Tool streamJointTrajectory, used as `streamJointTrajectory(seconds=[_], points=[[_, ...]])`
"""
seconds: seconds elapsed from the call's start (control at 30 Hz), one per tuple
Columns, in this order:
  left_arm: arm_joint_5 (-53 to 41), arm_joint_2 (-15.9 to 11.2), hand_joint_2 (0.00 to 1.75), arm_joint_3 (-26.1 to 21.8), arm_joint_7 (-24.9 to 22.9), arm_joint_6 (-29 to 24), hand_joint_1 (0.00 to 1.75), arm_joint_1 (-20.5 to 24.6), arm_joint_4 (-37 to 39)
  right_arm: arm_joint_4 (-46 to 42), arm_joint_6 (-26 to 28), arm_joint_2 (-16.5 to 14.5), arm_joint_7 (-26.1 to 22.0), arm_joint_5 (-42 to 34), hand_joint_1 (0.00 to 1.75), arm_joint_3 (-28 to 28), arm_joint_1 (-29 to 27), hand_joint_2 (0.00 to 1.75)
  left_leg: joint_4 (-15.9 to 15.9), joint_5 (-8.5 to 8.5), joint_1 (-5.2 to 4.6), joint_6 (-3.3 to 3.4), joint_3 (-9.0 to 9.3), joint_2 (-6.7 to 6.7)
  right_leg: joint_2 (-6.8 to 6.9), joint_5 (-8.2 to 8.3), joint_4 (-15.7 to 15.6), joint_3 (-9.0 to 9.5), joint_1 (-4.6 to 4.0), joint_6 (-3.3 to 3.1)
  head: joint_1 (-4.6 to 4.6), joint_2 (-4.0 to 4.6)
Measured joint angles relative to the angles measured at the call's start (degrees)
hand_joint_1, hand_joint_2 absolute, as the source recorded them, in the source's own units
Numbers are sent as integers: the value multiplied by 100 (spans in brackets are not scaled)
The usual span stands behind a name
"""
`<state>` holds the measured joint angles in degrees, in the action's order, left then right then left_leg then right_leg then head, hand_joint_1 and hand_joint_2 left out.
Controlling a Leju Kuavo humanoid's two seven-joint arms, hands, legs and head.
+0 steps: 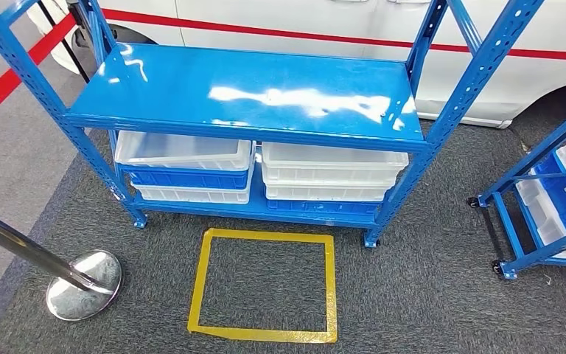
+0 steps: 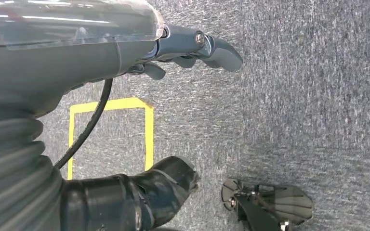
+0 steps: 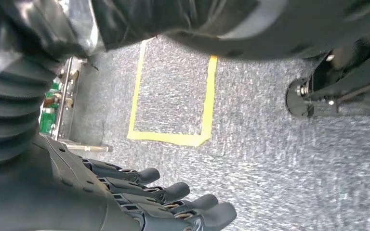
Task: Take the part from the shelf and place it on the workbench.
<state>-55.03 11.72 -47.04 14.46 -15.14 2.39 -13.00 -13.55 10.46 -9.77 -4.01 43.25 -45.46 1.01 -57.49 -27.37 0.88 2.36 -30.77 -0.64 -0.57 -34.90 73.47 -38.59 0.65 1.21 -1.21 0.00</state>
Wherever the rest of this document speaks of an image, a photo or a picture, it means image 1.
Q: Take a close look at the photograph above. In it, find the blue metal shelf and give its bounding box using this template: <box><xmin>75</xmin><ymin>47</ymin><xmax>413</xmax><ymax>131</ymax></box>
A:
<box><xmin>0</xmin><ymin>0</ymin><xmax>548</xmax><ymax>249</ymax></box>
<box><xmin>467</xmin><ymin>95</ymin><xmax>566</xmax><ymax>280</ymax></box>

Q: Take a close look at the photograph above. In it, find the blue storage bin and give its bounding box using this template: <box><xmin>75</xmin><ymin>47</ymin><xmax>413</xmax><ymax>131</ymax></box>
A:
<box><xmin>119</xmin><ymin>164</ymin><xmax>252</xmax><ymax>190</ymax></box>
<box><xmin>534</xmin><ymin>153</ymin><xmax>566</xmax><ymax>233</ymax></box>

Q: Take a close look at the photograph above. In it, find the clear white storage bin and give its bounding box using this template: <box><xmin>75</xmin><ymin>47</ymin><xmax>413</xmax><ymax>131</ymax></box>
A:
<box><xmin>114</xmin><ymin>130</ymin><xmax>256</xmax><ymax>172</ymax></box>

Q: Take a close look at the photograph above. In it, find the yellow floor tape square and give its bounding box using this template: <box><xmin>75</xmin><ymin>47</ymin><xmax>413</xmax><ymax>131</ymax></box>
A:
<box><xmin>186</xmin><ymin>228</ymin><xmax>338</xmax><ymax>344</ymax></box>

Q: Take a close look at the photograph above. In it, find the red barrier belt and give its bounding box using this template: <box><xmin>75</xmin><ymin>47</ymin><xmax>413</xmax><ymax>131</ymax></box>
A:
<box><xmin>0</xmin><ymin>13</ymin><xmax>78</xmax><ymax>133</ymax></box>

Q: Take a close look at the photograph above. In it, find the chrome stanchion post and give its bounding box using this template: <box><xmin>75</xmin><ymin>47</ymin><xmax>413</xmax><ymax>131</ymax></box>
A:
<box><xmin>0</xmin><ymin>202</ymin><xmax>124</xmax><ymax>322</ymax></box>

